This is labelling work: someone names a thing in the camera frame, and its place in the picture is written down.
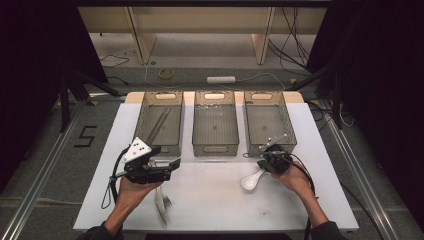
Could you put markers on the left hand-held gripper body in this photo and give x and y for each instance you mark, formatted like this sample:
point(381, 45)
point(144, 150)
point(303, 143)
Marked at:
point(143, 173)

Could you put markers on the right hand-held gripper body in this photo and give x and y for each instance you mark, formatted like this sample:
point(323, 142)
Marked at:
point(278, 160)

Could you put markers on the white ceramic spoon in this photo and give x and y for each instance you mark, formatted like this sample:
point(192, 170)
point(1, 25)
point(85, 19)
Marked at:
point(249, 183)

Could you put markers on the grey translucent plastic bin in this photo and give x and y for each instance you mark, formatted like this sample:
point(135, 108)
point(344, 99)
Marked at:
point(268, 120)
point(160, 123)
point(215, 125)

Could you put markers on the person's left hand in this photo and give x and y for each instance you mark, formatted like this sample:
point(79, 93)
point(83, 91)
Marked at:
point(130, 195)

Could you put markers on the person's right hand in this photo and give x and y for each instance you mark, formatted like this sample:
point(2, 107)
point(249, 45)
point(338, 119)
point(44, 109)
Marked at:
point(295, 181)

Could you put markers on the white table mat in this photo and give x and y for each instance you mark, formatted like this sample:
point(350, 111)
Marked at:
point(213, 206)

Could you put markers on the yellow tape roll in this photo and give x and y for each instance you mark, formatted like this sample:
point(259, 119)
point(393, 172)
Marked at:
point(159, 74)

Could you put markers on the black metal stand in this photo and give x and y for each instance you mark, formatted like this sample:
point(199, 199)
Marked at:
point(64, 100)
point(336, 100)

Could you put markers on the white power strip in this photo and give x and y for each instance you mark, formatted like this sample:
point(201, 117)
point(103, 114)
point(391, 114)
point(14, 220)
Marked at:
point(220, 79)

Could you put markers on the dark curtain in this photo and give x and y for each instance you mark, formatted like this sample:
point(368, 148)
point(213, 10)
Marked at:
point(30, 66)
point(383, 83)

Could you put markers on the aluminium floor rail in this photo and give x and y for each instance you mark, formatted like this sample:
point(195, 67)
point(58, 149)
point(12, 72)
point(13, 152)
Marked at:
point(363, 186)
point(36, 186)

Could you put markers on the light wooden furniture frame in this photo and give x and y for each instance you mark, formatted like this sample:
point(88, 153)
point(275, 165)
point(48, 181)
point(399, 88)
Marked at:
point(143, 43)

